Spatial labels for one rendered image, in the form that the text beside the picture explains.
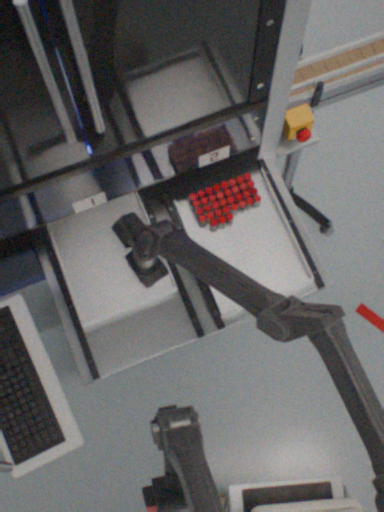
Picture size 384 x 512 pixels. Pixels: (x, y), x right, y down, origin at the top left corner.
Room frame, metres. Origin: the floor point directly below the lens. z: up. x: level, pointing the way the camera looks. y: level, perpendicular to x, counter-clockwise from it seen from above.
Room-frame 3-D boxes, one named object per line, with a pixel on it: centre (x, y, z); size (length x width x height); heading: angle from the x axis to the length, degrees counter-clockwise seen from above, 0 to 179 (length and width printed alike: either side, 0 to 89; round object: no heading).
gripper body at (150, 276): (0.52, 0.12, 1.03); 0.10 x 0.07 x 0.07; 37
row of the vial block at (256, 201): (0.70, -0.10, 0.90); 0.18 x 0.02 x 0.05; 110
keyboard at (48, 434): (0.26, 0.49, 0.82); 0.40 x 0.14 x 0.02; 26
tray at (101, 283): (0.60, 0.23, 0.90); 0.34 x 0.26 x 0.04; 21
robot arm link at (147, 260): (0.52, 0.12, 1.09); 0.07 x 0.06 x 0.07; 35
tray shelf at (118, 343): (0.60, 0.05, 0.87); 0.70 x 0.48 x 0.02; 111
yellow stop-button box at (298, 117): (0.92, -0.28, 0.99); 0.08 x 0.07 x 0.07; 21
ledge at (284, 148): (0.97, -0.28, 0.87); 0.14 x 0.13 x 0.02; 21
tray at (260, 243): (0.62, -0.13, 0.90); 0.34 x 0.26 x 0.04; 21
